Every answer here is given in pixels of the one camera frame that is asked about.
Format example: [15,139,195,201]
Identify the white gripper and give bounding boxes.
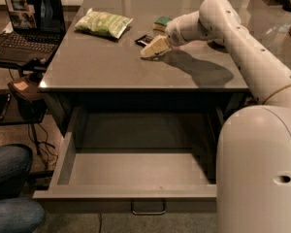
[141,15,191,58]

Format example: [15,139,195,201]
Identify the white bowl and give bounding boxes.
[213,39,224,47]

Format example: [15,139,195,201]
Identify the black laptop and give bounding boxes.
[0,0,66,69]

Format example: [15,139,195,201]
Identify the metal drawer handle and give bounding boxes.
[131,202,166,216]

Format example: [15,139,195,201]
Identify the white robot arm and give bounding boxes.
[141,0,291,233]

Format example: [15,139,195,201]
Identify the black rxbar chocolate wrapper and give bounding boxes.
[135,35,153,47]

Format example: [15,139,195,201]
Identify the black device with label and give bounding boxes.
[8,75,47,120]

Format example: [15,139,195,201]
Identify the green chip bag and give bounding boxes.
[75,8,133,39]

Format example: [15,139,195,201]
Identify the black cables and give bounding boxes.
[27,123,59,170]

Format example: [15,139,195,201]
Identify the person leg blue jeans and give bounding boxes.
[0,144,45,233]

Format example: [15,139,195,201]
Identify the open grey top drawer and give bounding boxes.
[34,108,216,214]

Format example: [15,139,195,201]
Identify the green yellow sponge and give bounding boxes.
[152,17,172,32]

